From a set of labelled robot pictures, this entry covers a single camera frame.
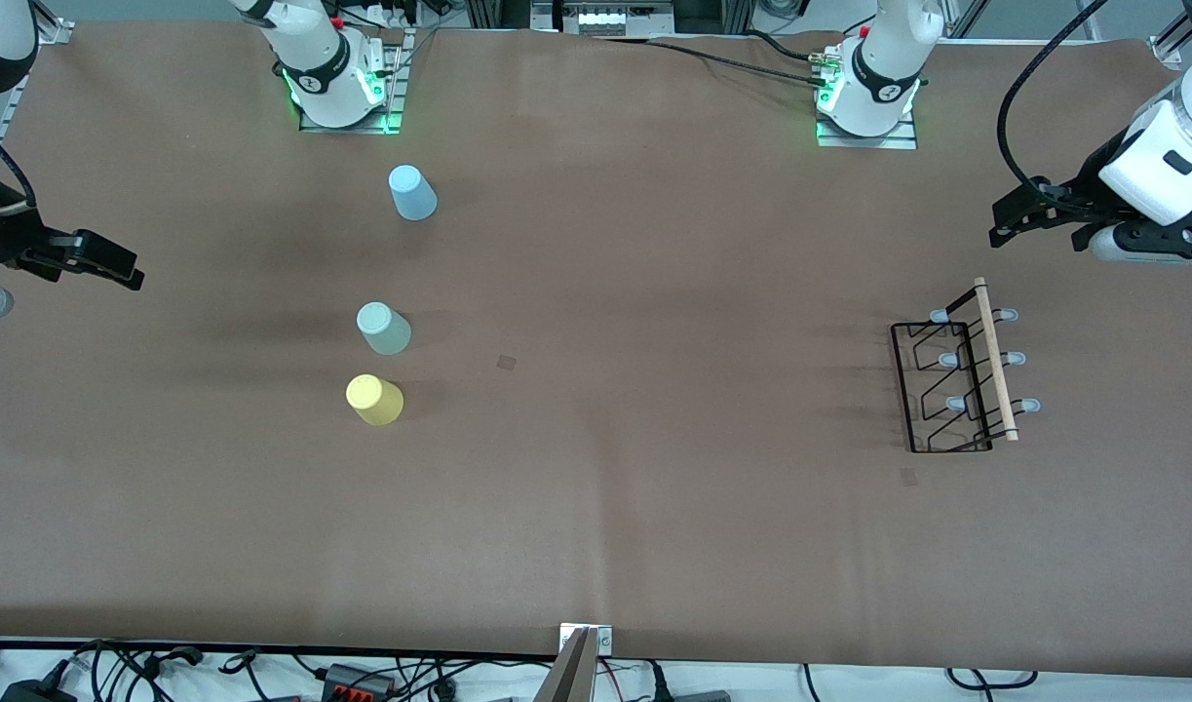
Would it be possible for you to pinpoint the black wire cup holder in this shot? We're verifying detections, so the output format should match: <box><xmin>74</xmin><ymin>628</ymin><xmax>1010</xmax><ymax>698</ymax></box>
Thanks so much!
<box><xmin>891</xmin><ymin>277</ymin><xmax>1042</xmax><ymax>455</ymax></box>

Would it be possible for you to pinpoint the pale green plastic cup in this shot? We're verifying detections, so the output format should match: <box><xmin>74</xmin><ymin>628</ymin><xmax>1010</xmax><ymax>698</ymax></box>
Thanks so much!
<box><xmin>356</xmin><ymin>301</ymin><xmax>412</xmax><ymax>357</ymax></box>

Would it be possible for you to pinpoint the yellow plastic cup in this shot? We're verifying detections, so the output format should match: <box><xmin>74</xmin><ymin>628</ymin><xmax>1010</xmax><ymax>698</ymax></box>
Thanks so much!
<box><xmin>346</xmin><ymin>373</ymin><xmax>404</xmax><ymax>427</ymax></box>

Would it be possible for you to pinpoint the light blue plastic cup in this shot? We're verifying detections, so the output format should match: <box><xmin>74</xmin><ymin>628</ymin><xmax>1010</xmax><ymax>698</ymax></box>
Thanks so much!
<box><xmin>388</xmin><ymin>164</ymin><xmax>439</xmax><ymax>222</ymax></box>

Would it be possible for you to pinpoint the white power strip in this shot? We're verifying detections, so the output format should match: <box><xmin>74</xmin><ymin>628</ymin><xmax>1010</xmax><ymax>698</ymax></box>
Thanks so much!
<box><xmin>357</xmin><ymin>0</ymin><xmax>433</xmax><ymax>28</ymax></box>

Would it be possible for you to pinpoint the black power adapter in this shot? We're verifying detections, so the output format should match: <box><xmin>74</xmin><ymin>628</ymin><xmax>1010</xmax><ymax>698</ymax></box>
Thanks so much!
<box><xmin>0</xmin><ymin>679</ymin><xmax>78</xmax><ymax>702</ymax></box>

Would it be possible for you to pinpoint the white box in rack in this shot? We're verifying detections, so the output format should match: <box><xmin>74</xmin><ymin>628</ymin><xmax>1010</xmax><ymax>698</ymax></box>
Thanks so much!
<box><xmin>557</xmin><ymin>0</ymin><xmax>674</xmax><ymax>32</ymax></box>

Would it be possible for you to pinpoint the brown table cover mat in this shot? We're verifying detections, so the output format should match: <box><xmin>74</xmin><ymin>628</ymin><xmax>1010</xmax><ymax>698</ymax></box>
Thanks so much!
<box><xmin>0</xmin><ymin>21</ymin><xmax>1192</xmax><ymax>680</ymax></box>

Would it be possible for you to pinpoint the black and red connector block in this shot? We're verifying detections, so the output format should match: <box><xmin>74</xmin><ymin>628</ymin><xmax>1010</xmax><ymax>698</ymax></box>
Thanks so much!
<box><xmin>321</xmin><ymin>663</ymin><xmax>399</xmax><ymax>700</ymax></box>

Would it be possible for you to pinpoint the black plug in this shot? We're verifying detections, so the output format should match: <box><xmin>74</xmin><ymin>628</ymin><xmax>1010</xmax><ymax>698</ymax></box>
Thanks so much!
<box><xmin>647</xmin><ymin>661</ymin><xmax>731</xmax><ymax>702</ymax></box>

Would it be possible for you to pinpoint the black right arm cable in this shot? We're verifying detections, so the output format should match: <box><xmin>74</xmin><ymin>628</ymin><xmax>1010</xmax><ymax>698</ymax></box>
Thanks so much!
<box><xmin>0</xmin><ymin>115</ymin><xmax>38</xmax><ymax>212</ymax></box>

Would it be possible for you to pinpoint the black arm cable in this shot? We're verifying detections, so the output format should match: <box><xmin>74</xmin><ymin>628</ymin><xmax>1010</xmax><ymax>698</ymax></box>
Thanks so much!
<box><xmin>0</xmin><ymin>115</ymin><xmax>38</xmax><ymax>212</ymax></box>
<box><xmin>995</xmin><ymin>0</ymin><xmax>1115</xmax><ymax>211</ymax></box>

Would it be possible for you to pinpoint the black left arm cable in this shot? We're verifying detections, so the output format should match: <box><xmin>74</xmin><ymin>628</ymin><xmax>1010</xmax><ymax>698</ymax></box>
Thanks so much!
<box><xmin>995</xmin><ymin>0</ymin><xmax>1115</xmax><ymax>211</ymax></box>

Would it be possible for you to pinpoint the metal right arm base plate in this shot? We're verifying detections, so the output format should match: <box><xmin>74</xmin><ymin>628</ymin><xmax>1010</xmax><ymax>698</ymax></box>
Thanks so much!
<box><xmin>298</xmin><ymin>29</ymin><xmax>417</xmax><ymax>136</ymax></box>

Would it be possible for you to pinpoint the thick black base cable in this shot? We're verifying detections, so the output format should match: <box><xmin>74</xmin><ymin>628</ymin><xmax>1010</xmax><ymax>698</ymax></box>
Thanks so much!
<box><xmin>596</xmin><ymin>29</ymin><xmax>836</xmax><ymax>94</ymax></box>

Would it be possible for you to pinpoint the tangled black cable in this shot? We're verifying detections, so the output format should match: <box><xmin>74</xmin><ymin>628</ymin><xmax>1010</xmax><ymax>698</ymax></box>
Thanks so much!
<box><xmin>69</xmin><ymin>639</ymin><xmax>209</xmax><ymax>702</ymax></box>

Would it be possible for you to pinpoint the black looped cable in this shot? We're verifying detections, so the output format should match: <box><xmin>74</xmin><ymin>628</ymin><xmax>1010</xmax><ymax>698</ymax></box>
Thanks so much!
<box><xmin>946</xmin><ymin>667</ymin><xmax>1038</xmax><ymax>690</ymax></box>

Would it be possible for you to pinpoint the black aluminium frame rack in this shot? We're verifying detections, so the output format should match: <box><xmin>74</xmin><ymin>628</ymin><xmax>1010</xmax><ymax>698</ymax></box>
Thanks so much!
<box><xmin>464</xmin><ymin>0</ymin><xmax>754</xmax><ymax>38</ymax></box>

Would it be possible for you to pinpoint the small metal edge bracket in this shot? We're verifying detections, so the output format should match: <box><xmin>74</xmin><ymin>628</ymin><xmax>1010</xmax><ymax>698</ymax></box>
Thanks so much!
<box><xmin>558</xmin><ymin>624</ymin><xmax>614</xmax><ymax>656</ymax></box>

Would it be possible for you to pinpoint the grey camera mount pole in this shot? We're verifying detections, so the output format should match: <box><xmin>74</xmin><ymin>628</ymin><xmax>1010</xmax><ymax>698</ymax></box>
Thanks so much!
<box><xmin>534</xmin><ymin>627</ymin><xmax>599</xmax><ymax>702</ymax></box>

